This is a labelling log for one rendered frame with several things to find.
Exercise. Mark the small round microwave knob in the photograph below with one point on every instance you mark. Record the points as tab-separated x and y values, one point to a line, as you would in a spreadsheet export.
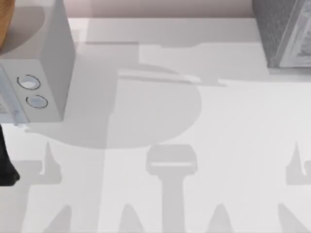
37	101

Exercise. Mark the pale microwave oven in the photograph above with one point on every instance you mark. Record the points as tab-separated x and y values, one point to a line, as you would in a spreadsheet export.
51	48

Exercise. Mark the large round microwave knob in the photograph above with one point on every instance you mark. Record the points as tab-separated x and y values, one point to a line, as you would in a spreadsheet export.
28	82

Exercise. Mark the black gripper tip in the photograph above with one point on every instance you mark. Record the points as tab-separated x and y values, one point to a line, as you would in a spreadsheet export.
6	167

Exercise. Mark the wooden cupboard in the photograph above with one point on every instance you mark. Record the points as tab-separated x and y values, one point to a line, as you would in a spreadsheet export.
5	19

